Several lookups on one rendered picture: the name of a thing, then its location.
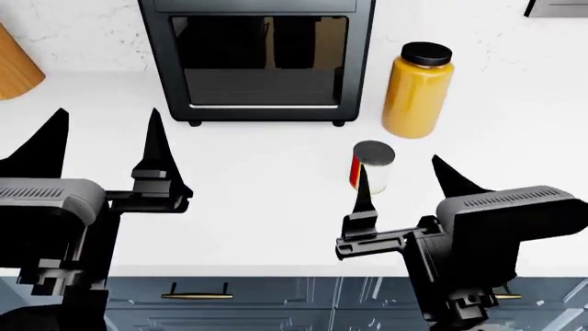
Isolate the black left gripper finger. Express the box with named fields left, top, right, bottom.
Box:
left=0, top=108, right=71, bottom=180
left=131, top=107, right=195, bottom=201

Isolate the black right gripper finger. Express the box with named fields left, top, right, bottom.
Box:
left=341, top=163, right=381, bottom=240
left=431, top=154, right=496, bottom=208

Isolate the silver can with red label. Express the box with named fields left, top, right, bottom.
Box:
left=347, top=139, right=397, bottom=196

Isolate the blue-grey drawer front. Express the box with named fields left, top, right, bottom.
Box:
left=106, top=275, right=340, bottom=311
left=336, top=275, right=588, bottom=312

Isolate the round wooden block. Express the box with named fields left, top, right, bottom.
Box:
left=0, top=22, right=47, bottom=102

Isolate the blue-grey cabinet door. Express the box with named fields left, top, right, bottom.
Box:
left=333, top=306, right=588, bottom=331
left=103, top=307, right=336, bottom=331

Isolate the yellow jar with black lid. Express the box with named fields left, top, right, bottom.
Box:
left=380, top=41, right=456, bottom=140

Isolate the black toaster oven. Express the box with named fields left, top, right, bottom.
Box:
left=137, top=0, right=377, bottom=128

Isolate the silver appliance with black base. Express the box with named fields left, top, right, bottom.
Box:
left=524, top=0, right=588, bottom=19

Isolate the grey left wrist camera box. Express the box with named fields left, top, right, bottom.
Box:
left=0, top=177, right=108, bottom=243

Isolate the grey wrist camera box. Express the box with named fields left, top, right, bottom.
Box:
left=435, top=185, right=588, bottom=245
left=0, top=177, right=108, bottom=243

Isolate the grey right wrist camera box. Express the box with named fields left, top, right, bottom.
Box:
left=435, top=185, right=588, bottom=245

